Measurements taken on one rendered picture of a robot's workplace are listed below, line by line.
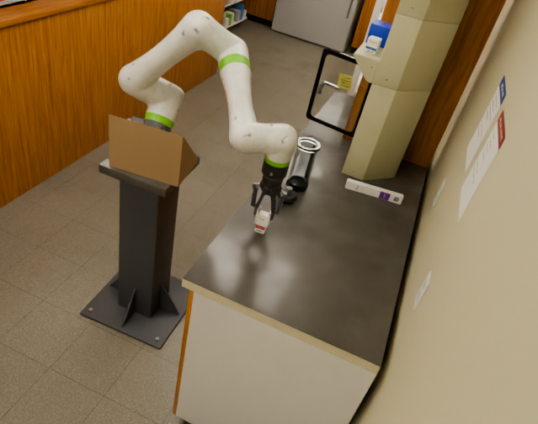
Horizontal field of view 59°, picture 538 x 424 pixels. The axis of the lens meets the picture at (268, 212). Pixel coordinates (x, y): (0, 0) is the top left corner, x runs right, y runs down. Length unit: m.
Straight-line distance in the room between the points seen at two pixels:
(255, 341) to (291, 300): 0.19
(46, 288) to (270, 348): 1.58
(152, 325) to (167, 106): 1.20
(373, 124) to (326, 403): 1.21
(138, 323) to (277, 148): 1.44
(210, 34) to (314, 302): 1.01
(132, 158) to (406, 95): 1.21
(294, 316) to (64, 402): 1.27
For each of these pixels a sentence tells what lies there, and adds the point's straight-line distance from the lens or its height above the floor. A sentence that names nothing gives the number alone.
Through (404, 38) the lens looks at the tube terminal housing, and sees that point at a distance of 2.14.
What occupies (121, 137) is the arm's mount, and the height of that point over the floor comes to 1.10.
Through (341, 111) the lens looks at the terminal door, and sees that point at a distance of 2.63.
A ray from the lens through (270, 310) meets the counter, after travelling 1.60.
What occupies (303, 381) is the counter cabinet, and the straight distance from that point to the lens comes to 1.76.
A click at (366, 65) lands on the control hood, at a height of 1.48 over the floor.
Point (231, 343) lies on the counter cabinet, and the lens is 1.76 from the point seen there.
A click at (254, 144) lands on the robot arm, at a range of 1.58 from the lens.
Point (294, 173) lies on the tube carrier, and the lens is 2.12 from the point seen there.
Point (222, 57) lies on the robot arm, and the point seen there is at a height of 1.49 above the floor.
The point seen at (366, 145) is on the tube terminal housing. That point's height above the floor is 1.12.
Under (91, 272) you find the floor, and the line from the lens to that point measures 2.98.
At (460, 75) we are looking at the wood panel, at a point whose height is 1.45.
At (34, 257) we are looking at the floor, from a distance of 3.10.
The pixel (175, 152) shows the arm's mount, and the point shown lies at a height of 1.10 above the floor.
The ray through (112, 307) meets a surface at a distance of 2.77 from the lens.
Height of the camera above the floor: 2.13
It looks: 37 degrees down
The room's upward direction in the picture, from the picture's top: 14 degrees clockwise
